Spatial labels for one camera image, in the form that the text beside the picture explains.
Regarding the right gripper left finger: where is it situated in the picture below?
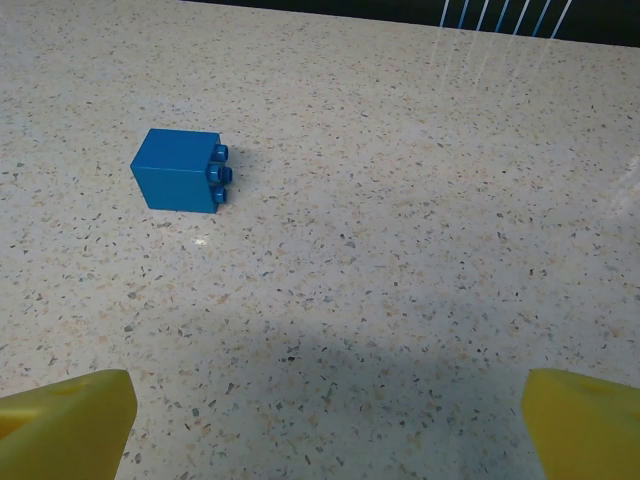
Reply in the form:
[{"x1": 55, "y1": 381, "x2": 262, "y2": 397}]
[{"x1": 0, "y1": 368, "x2": 138, "y2": 480}]

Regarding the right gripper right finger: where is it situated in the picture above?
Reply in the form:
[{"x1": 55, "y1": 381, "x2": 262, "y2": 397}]
[{"x1": 521, "y1": 368, "x2": 640, "y2": 480}]

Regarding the blue toy brick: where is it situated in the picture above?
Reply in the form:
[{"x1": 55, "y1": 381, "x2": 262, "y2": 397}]
[{"x1": 130, "y1": 128, "x2": 234, "y2": 214}]

